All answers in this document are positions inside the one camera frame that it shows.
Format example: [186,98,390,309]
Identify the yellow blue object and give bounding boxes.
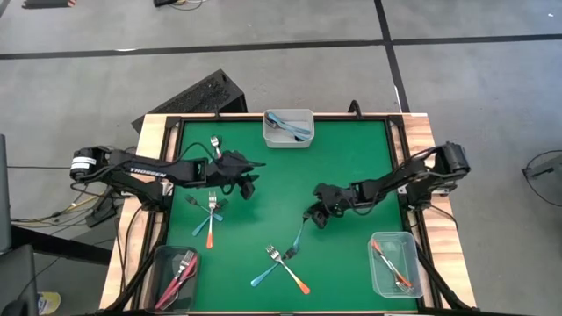
[37,291,61,316]

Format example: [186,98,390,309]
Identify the smoky clear plastic bin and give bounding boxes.
[148,244,201,313]

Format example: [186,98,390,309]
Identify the orange-handled silver fork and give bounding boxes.
[264,244,312,296]
[371,239,407,294]
[379,252,414,289]
[205,190,218,250]

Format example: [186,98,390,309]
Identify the blue-handled black fork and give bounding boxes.
[191,197,230,238]
[292,217,308,249]
[184,194,225,223]
[266,111,311,142]
[264,120,313,137]
[249,244,303,289]

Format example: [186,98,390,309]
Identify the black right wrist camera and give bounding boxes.
[313,209,331,230]

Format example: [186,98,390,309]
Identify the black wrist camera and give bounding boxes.
[238,178,257,202]
[313,209,331,230]

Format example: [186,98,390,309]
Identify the black table frame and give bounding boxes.
[157,112,423,315]

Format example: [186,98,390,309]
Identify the white plastic bin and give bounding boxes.
[262,108,316,149]

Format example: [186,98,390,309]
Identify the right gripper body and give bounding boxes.
[312,183,353,217]

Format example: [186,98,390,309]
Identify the black bar orange tip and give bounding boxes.
[21,0,76,10]

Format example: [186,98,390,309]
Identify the green table mat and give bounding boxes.
[166,120,418,312]

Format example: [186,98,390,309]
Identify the black computer case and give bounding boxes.
[131,68,249,135]

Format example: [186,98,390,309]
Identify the grey panel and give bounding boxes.
[0,133,12,254]

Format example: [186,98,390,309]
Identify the black power supply box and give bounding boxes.
[85,186,119,229]

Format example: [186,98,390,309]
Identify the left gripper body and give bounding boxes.
[205,150,248,190]

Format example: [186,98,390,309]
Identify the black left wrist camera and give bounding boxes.
[238,178,257,202]

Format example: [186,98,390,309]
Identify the black power strip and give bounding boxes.
[153,0,205,11]

